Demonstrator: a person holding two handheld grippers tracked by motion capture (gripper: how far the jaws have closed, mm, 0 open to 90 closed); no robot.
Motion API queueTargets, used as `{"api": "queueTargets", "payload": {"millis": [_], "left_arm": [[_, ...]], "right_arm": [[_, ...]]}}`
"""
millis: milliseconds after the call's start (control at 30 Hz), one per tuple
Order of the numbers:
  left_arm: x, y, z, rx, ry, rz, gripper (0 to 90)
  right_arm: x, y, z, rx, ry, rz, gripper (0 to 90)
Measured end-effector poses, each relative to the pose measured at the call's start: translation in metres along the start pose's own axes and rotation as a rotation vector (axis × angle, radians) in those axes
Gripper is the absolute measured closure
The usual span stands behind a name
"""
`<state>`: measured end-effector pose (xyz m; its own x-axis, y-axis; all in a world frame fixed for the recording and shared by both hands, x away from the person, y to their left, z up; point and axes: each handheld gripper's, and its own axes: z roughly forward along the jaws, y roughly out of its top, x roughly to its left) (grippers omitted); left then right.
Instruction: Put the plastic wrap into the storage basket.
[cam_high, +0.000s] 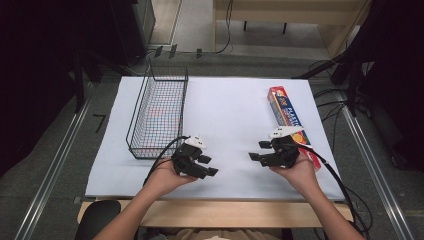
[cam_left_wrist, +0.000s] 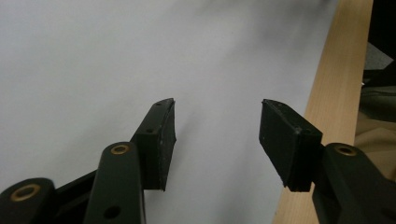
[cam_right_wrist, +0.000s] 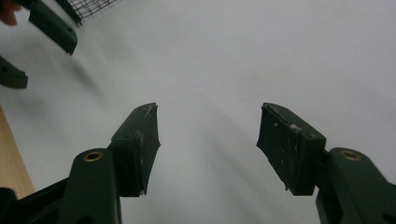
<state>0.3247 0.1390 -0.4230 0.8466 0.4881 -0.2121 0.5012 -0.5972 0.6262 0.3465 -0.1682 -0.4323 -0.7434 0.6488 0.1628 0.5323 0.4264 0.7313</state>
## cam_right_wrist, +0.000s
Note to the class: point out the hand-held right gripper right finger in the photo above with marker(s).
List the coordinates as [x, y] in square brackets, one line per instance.
[292, 149]

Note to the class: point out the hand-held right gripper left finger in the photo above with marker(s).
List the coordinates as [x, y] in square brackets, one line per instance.
[134, 155]

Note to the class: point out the light wooden board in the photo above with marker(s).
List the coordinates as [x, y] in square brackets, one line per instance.
[12, 161]

